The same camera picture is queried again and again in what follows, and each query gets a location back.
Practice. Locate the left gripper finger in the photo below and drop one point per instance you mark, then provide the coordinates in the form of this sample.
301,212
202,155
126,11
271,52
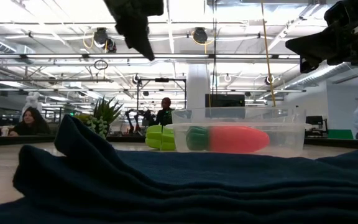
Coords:
137,34

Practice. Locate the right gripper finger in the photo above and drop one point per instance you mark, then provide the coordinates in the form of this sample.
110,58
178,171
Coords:
308,66
312,46

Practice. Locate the dark green toy bell pepper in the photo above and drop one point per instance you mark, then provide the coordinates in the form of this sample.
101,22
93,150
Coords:
197,138

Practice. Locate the black background robot arm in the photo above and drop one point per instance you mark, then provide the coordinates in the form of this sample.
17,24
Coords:
146,117
130,119

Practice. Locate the clear plastic tupperware container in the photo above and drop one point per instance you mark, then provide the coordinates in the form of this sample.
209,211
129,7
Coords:
287,140
272,115

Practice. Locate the lime green toy produce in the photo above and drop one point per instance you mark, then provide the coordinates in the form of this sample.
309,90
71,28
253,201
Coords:
158,138

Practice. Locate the small black desk monitor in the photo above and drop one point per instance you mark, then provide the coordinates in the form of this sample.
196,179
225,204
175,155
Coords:
314,120

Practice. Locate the green panel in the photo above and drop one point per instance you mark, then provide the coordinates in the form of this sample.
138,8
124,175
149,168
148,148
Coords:
340,134

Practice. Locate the white square pillar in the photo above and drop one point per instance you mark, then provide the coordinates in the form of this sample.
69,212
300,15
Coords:
197,85

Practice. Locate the spiky green potted plant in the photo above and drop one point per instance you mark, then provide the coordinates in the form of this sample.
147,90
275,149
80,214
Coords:
106,112

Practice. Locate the standing person in dark top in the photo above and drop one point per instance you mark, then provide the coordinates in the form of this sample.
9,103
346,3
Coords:
165,115

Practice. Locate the black monitor screen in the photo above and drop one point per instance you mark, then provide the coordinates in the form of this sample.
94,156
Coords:
225,100

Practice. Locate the green toy grape bunch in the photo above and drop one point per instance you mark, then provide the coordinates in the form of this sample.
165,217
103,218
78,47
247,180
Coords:
97,126

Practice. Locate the orange toy carrot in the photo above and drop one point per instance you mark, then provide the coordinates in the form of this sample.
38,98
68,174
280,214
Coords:
238,139

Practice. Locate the white plush figure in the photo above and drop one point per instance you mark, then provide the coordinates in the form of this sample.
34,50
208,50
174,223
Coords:
32,100

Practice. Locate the seated person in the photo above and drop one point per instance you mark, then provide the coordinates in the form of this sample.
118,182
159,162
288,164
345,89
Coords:
30,124

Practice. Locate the navy blue folded cloth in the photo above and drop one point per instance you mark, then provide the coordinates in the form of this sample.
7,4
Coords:
197,186

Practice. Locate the white paper cup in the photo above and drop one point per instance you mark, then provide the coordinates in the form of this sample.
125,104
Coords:
5,131

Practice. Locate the silver ceiling air duct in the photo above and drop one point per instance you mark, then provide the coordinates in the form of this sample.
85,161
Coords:
319,76

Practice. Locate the black metal frame stand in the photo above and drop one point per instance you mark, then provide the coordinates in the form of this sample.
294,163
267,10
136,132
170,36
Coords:
162,80

